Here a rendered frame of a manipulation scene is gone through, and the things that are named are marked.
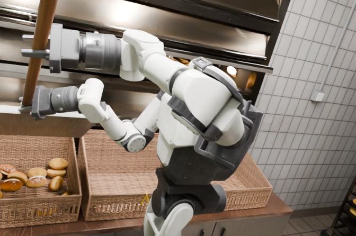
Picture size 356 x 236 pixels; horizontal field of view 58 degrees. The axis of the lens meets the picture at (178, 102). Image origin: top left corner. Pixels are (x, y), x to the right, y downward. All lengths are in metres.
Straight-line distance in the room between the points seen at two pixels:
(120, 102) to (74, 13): 0.58
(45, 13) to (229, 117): 0.41
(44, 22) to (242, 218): 1.69
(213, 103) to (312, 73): 2.11
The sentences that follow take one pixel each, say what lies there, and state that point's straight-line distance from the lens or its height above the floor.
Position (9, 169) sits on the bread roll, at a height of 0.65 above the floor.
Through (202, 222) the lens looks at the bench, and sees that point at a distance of 1.93.
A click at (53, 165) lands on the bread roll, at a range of 1.92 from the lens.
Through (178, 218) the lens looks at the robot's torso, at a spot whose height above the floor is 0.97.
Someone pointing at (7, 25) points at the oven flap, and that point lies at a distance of 1.63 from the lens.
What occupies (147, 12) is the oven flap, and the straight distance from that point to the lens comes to 1.88.
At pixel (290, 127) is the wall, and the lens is 2.79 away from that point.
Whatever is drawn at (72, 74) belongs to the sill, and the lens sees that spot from 1.85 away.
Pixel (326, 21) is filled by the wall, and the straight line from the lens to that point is 2.65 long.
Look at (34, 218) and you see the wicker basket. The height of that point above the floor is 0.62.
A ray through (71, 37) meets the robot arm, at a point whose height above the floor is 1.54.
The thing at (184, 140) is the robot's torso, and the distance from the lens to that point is 0.99.
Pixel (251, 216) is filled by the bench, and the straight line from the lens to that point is 2.13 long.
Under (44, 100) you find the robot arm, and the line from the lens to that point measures 1.18.
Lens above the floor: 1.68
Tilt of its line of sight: 17 degrees down
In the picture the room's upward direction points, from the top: 15 degrees clockwise
